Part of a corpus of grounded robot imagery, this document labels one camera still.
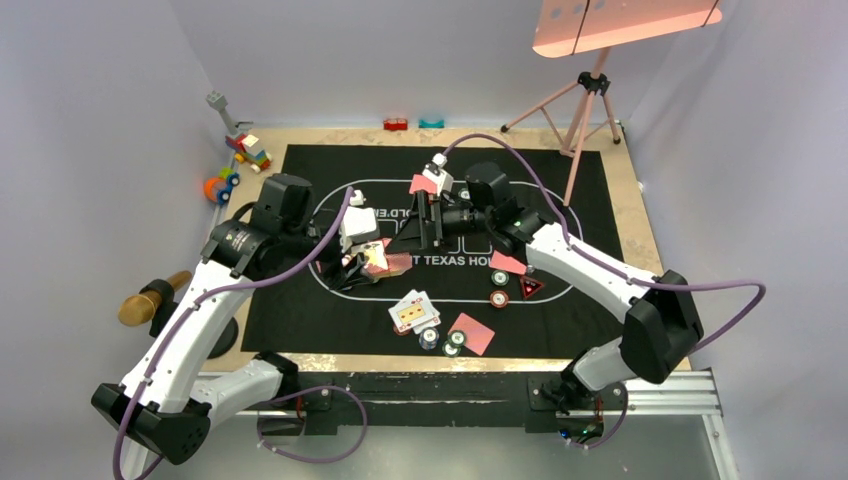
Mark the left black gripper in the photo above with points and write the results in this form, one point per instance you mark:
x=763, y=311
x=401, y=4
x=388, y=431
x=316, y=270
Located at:
x=337, y=274

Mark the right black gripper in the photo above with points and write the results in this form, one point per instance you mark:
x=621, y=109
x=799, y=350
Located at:
x=419, y=234

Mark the pink playing card box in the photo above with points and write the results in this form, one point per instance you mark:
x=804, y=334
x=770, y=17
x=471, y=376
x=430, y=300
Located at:
x=379, y=264

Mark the face-up playing cards pile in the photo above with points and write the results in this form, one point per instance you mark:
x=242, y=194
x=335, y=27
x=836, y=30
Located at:
x=414, y=312

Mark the red triangular button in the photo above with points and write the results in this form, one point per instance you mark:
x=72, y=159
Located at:
x=529, y=286

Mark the blue poker chip stack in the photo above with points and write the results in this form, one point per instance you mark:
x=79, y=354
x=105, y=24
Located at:
x=428, y=338

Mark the green poker chip stack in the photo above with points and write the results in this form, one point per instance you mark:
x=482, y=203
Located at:
x=457, y=338

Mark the red backed card bottom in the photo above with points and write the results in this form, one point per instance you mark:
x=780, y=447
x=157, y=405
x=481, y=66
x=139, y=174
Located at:
x=477, y=336

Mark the red backed card top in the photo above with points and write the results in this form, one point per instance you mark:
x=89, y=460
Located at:
x=421, y=183

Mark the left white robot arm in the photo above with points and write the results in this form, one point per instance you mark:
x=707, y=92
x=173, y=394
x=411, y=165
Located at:
x=160, y=409

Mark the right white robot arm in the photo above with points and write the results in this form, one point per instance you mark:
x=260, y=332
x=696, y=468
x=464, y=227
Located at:
x=660, y=322

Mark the black poker table mat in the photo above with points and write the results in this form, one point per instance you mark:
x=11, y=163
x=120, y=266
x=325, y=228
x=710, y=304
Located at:
x=301, y=315

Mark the teal small block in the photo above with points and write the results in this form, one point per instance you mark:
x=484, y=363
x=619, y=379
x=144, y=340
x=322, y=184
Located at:
x=431, y=123

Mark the red small block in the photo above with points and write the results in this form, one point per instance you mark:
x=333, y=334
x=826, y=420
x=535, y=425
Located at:
x=395, y=124

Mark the colourful toy block train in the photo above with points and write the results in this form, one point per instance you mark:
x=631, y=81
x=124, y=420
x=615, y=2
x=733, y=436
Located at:
x=248, y=149

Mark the gold microphone on stand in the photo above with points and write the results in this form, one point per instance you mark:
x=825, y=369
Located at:
x=154, y=304

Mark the pink music stand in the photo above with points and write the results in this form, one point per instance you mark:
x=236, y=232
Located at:
x=568, y=28

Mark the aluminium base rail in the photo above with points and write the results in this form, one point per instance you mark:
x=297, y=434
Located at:
x=465, y=425

